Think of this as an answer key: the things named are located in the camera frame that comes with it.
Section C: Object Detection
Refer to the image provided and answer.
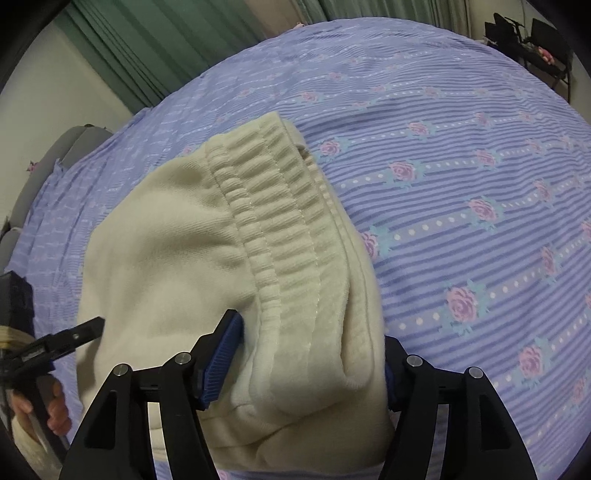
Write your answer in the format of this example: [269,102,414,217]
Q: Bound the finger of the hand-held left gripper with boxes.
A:
[44,316,105,360]

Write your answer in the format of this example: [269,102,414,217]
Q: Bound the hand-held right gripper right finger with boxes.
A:
[379,336,539,480]

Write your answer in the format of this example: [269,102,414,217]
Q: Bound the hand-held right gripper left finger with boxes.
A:
[59,309,245,480]

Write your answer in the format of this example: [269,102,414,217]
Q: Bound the cream fleece pants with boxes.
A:
[75,112,395,472]

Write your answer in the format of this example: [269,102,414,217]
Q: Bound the person's left hand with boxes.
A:
[10,378,71,435]

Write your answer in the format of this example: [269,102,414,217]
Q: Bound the purple floral striped bedspread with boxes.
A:
[9,17,591,480]

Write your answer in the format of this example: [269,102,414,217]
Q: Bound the green curtain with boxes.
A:
[295,0,472,35]
[65,0,259,109]

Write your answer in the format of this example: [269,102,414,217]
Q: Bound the black bag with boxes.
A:
[485,13,525,48]

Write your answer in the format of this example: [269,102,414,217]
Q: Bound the black folding chair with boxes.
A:
[522,18,574,103]

